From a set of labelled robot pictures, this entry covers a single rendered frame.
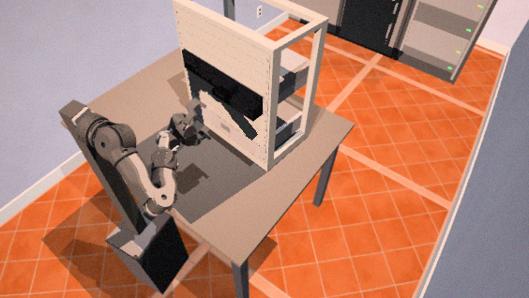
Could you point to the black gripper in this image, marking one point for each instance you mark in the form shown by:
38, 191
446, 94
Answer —
180, 122

